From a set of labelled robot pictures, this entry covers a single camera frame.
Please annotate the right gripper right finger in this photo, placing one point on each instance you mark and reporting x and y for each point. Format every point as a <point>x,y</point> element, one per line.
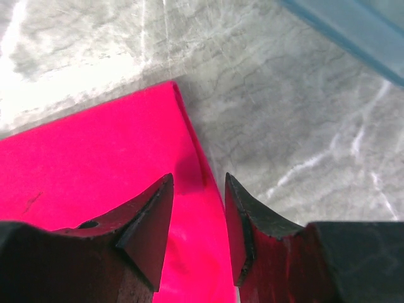
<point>276,260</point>

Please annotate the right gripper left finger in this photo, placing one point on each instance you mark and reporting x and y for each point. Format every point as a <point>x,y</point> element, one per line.
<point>116,257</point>

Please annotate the red t shirt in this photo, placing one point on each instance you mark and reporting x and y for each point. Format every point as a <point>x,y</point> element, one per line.
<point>74,169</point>

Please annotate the clear blue plastic tub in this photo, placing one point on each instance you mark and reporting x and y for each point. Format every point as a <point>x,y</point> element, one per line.
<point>370,30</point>

